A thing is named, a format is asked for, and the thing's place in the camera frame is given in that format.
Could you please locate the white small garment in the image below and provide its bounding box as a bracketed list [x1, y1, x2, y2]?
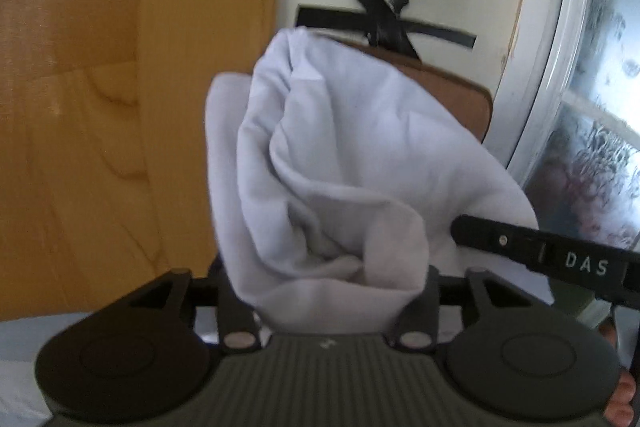
[205, 28, 552, 335]

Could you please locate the person's right hand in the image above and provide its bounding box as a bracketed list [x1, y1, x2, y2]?
[599, 320, 637, 427]

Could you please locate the brown cushion mat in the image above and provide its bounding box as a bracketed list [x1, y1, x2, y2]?
[333, 38, 494, 142]

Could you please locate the blue grey striped bedsheet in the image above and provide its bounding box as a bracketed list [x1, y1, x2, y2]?
[1, 307, 220, 426]

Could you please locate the black tape cross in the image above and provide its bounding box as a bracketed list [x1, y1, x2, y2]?
[295, 0, 477, 60]

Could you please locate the wood pattern board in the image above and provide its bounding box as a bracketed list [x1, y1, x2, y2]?
[1, 0, 277, 320]

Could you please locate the white window frame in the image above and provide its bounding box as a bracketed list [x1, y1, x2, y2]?
[491, 0, 640, 333]

